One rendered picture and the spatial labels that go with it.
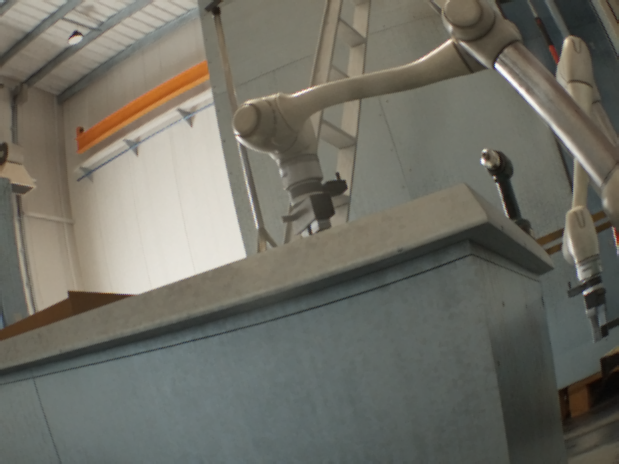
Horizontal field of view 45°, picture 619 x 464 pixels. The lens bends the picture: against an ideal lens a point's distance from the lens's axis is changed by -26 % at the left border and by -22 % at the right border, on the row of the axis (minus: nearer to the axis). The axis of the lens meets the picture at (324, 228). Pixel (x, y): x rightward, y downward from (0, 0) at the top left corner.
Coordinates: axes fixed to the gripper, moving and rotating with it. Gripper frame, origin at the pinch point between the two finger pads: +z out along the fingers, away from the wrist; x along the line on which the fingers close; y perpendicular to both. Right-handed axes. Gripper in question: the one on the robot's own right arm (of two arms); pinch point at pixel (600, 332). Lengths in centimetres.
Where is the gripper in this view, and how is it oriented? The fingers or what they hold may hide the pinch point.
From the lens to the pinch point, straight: 237.0
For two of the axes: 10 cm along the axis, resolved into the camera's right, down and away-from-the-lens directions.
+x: 5.4, 0.4, 8.4
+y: 8.1, -3.2, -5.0
